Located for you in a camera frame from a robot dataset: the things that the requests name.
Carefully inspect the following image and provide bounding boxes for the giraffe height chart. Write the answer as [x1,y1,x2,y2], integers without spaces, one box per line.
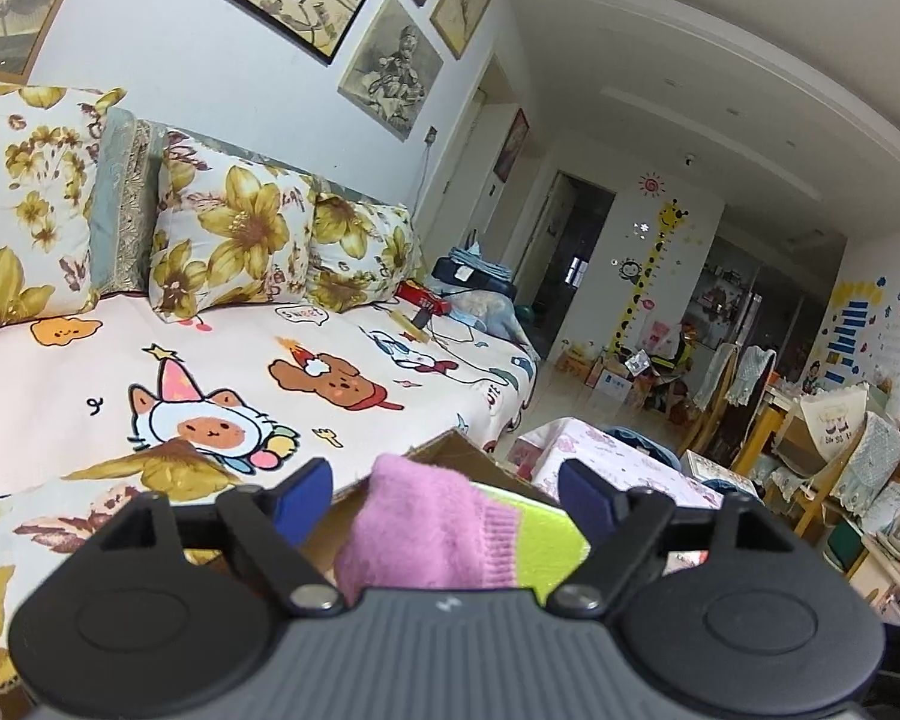
[610,199,689,356]

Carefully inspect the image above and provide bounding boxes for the framed sketch portrait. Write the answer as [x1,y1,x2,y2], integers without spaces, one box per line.
[338,0,443,142]

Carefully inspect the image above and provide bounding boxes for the green striped towel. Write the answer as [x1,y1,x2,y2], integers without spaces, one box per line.
[478,484,590,605]

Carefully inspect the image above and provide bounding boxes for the pink knitted sock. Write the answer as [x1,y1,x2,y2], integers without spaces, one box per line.
[333,455,520,603]

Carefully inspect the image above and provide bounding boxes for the cardboard box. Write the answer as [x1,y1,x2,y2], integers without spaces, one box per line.
[301,429,559,575]

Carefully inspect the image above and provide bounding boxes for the floral sofa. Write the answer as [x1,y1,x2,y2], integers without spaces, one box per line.
[0,85,538,692]

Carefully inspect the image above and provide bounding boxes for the wooden chair with covers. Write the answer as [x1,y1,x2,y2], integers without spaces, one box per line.
[767,383,900,536]

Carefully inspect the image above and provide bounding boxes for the pink cartoon tablecloth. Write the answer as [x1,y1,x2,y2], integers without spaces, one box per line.
[507,418,722,509]

